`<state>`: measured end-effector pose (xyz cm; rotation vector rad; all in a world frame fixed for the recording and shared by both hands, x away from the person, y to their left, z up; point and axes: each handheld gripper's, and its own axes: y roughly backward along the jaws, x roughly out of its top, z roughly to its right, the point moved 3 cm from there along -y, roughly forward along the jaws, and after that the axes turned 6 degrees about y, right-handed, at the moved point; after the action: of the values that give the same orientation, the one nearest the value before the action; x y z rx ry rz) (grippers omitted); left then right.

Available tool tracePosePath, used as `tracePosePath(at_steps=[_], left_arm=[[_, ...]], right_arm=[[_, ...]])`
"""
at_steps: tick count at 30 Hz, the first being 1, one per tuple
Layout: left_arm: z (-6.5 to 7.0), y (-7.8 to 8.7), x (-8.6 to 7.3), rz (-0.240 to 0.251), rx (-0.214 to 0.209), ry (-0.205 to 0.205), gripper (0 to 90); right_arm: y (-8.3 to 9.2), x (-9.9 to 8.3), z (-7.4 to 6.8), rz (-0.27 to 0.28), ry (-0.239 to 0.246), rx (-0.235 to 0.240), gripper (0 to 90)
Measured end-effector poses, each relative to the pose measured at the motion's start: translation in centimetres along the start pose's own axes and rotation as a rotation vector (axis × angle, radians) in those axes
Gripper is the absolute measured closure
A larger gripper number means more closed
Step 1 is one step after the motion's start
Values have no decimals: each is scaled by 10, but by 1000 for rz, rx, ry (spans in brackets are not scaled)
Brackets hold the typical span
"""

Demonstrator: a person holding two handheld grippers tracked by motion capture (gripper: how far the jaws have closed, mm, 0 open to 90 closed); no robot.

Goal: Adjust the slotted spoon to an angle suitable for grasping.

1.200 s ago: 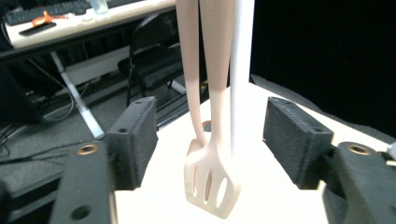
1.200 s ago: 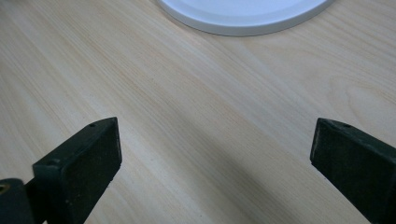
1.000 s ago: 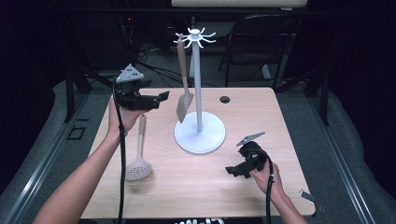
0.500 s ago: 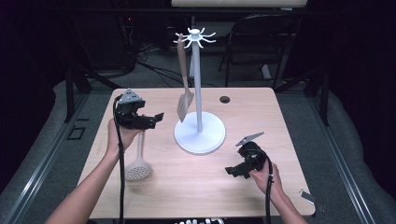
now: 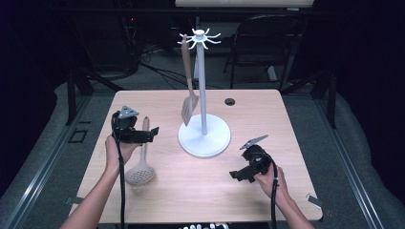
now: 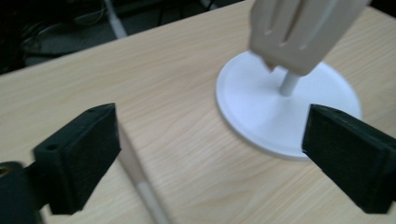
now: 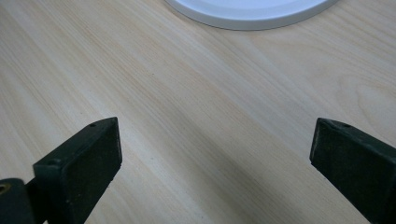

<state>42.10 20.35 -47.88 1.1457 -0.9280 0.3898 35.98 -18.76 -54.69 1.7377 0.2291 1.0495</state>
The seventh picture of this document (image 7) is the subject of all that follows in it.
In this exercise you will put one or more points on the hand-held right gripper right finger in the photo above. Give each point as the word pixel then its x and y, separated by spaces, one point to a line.
pixel 358 165

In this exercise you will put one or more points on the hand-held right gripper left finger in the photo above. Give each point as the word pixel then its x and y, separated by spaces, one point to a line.
pixel 77 174

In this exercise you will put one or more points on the white utensil rack stand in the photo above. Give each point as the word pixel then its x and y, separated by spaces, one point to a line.
pixel 249 12

